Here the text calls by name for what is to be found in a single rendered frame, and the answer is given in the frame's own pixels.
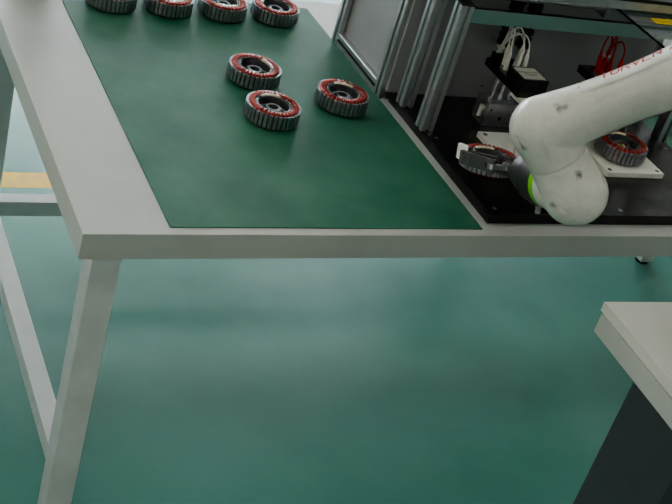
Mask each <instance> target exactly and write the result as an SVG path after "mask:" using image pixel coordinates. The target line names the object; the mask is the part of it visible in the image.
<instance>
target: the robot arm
mask: <svg viewBox="0 0 672 504"><path fill-rule="evenodd" d="M670 111H672V44H671V45H669V46H667V47H665V48H663V49H660V50H658V51H656V52H654V53H652V54H650V55H648V56H645V57H643V58H641V59H639V60H636V61H634V62H632V63H629V64H627V65H625V66H622V67H620V68H617V69H615V70H612V71H610V72H607V73H604V74H602V75H599V76H596V77H594V78H591V79H588V80H585V81H582V82H580V83H577V84H574V85H570V86H567V87H564V88H560V89H557V90H553V91H550V92H546V93H542V94H538V95H534V96H531V97H529V98H527V99H525V100H524V101H522V102H521V103H520V104H519V105H518V106H517V107H516V108H515V110H514V111H513V113H512V116H511V118H510V122H509V134H510V138H511V141H512V143H513V145H514V146H515V148H514V152H513V154H515V155H516V156H517V157H509V156H504V155H499V156H498V157H497V156H493V155H489V154H485V153H480V152H476V149H474V148H473V146H468V145H465V144H463V143H458V147H457V153H456V158H458V159H459V162H458V163H460V164H463V165H466V166H469V167H473V168H476V169H479V170H482V171H485V172H487V173H489V174H494V173H495V172H496V173H497V174H500V175H504V176H507V177H508V178H510V180H511V182H512V184H513V186H514V187H515V188H516V189H517V190H518V192H519V194H520V195H521V196H522V197H523V198H525V199H526V200H528V201H529V203H530V204H533V205H535V207H536V209H535V213H536V214H540V212H541V208H544V209H546V211H547V212H548V213H549V215H550V216H551V217H552V218H554V219H555V220H556V221H558V222H560V223H562V224H565V225H568V226H582V225H585V224H588V223H590V222H592V221H594V220H595V219H597V218H598V217H599V216H600V215H601V214H602V212H603V211H604V209H605V207H606V205H607V202H608V198H609V188H608V183H607V181H606V178H605V177H604V175H603V173H602V172H601V170H600V169H599V167H598V166H597V164H596V162H595V161H594V159H593V157H592V156H591V154H590V152H589V150H588V148H587V146H586V143H588V142H590V141H592V140H594V139H596V138H599V137H601V136H602V137H603V136H606V135H608V134H610V133H613V132H615V131H618V130H620V129H623V128H625V127H628V126H630V125H633V124H635V123H638V122H641V121H644V120H646V119H649V118H652V117H655V116H658V115H661V114H664V113H667V112H670ZM504 159H505V160H506V161H505V162H504Z"/></svg>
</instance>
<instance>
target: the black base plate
mask: <svg viewBox="0 0 672 504"><path fill-rule="evenodd" d="M397 94H398V93H392V92H391V94H390V97H389V100H388V101H389V103H390V104H391V105H392V106H393V108H394V109H395V110H396V111H397V113H398V114H399V115H400V116H401V118H402V119H403V120H404V121H405V122H406V124H407V125H408V126H409V127H410V129H411V130H412V131H413V132H414V134H415V135H416V136H417V137H418V139H419V140H420V141H421V142H422V144H423V145H424V146H425V147H426V149H427V150H428V151H429V152H430V153H431V155H432V156H433V157H434V158H435V160H436V161H437V162H438V163H439V165H440V166H441V167H442V168H443V170H444V171H445V172H446V173H447V175H448V176H449V177H450V178H451V180H452V181H453V182H454V183H455V185H456V186H457V187H458V188H459V189H460V191H461V192H462V193H463V194H464V196H465V197H466V198H467V199H468V201H469V202H470V203H471V204H472V206H473V207H474V208H475V209H476V211H477V212H478V213H479V214H480V216H481V217H482V218H483V219H484V221H485V222H486V223H500V224H562V223H560V222H558V221H556V220H555V219H554V218H552V217H551V216H550V215H549V213H548V212H547V211H546V209H544V208H541V212H540V214H536V213H535V209H536V207H535V205H533V204H530V203H529V201H528V200H526V199H525V198H523V197H522V196H521V195H520V194H519V192H518V190H517V189H516V188H515V187H514V186H513V184H512V182H511V180H510V178H505V179H499V178H498V179H495V178H491V177H489V178H488V177H486V175H485V176H484V177H483V176H482V174H481V175H478V174H474V173H472V172H470V171H467V170H466V169H464V168H463V167H462V166H461V165H460V164H459V163H458V162H459V159H458V158H456V153H457V147H458V143H463V144H465V145H467V144H470V143H472V144H473V143H479V144H480V143H482V142H481V141H480V140H479V138H478V137H477V133H478V131H482V132H503V133H509V127H498V126H482V125H481V124H480V123H479V122H478V121H477V120H476V119H475V118H474V116H473V115H472V111H473V108H474V106H475V103H476V100H477V98H472V97H456V96H445V98H444V100H443V103H442V106H441V109H440V112H439V115H438V118H437V121H436V124H435V127H434V130H433V132H429V131H428V130H426V131H420V130H419V129H418V128H419V127H418V126H416V125H415V122H416V119H417V116H418V113H419V110H420V107H421V104H422V101H423V98H424V94H417V97H416V100H415V103H414V106H413V108H409V107H408V106H406V107H401V106H400V105H399V103H397V102H396V97H397ZM626 132H629V133H630V135H631V134H633V135H634V136H637V137H638V138H640V139H641V140H642V141H643V142H644V143H645V144H646V145H647V146H648V150H649V151H648V154H647V156H646V157H647V158H648V159H649V160H650V161H651V162H652V163H653V164H654V165H655V166H656V167H657V168H658V169H659V170H660V171H661V172H662V173H663V174H664V176H663V178H662V179H655V178H622V177H606V176H605V175H604V174H603V175H604V177H605V178H606V181H607V183H608V188H609V198H608V202H607V205H606V207H605V209H604V211H603V212H602V214H601V215H600V216H599V217H598V218H597V219H595V220H594V221H592V222H590V223H588V224H610V225H672V148H671V147H670V146H669V145H667V144H666V143H664V142H663V141H661V142H656V141H655V138H652V137H651V136H650V135H651V133H652V130H651V129H650V128H649V127H648V126H647V125H646V124H645V123H644V122H643V121H641V122H638V123H635V124H633V125H630V126H629V127H628V129H627V131H626ZM482 144H483V143H482Z"/></svg>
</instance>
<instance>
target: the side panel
mask: <svg viewBox="0 0 672 504"><path fill-rule="evenodd" d="M412 2H413V0H342V3H341V6H340V10H339V14H338V17H337V21H336V24H335V28H334V31H333V35H332V40H333V42H334V43H335V44H336V45H337V47H338V48H339V49H340V50H341V52H342V53H343V54H344V55H345V57H346V58H347V59H348V60H349V62H350V63H351V64H352V65H353V67H354V68H355V69H356V71H357V72H358V73H359V74H360V76H361V77H362V78H363V79H364V81H365V82H366V83H367V84H368V86H369V87H370V88H371V89H372V91H373V92H374V93H375V94H376V96H377V97H378V98H383V97H385V99H389V97H390V94H391V92H387V91H386V90H385V88H386V85H387V82H388V78H389V75H390V72H391V69H392V66H393V62H394V59H395V56H396V53H397V50H398V46H399V43H400V40H401V37H402V34H403V30H404V27H405V24H406V21H407V18H408V14H409V11H410V8H411V5H412Z"/></svg>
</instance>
